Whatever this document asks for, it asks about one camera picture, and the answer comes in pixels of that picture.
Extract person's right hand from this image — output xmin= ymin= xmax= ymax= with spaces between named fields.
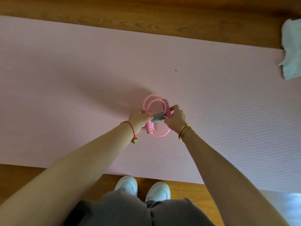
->
xmin=164 ymin=105 xmax=188 ymax=135

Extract person's left hand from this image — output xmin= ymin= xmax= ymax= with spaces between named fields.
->
xmin=128 ymin=109 xmax=154 ymax=135

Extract pink jump rope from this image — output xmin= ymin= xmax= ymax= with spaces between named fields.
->
xmin=143 ymin=94 xmax=174 ymax=137

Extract person's left forearm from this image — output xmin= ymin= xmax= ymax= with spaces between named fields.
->
xmin=0 ymin=122 xmax=137 ymax=226

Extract person's right forearm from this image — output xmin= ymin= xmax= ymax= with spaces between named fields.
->
xmin=181 ymin=129 xmax=290 ymax=226

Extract pink exercise mat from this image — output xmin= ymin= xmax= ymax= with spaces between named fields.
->
xmin=0 ymin=15 xmax=301 ymax=193

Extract white left sneaker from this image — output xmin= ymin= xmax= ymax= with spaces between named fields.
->
xmin=114 ymin=175 xmax=138 ymax=197

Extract white sneaker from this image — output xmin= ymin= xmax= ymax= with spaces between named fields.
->
xmin=145 ymin=181 xmax=171 ymax=203
xmin=114 ymin=175 xmax=138 ymax=197

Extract white right sneaker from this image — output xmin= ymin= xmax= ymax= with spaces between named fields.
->
xmin=145 ymin=181 xmax=171 ymax=203

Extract grey trousers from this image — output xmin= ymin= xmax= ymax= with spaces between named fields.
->
xmin=64 ymin=188 xmax=215 ymax=226

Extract pale green cloth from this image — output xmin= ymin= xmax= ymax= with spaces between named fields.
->
xmin=277 ymin=18 xmax=301 ymax=81

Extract red string bracelet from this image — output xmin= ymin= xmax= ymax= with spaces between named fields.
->
xmin=120 ymin=121 xmax=138 ymax=144

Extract gold bangle bracelet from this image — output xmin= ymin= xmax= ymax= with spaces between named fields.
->
xmin=178 ymin=124 xmax=193 ymax=142

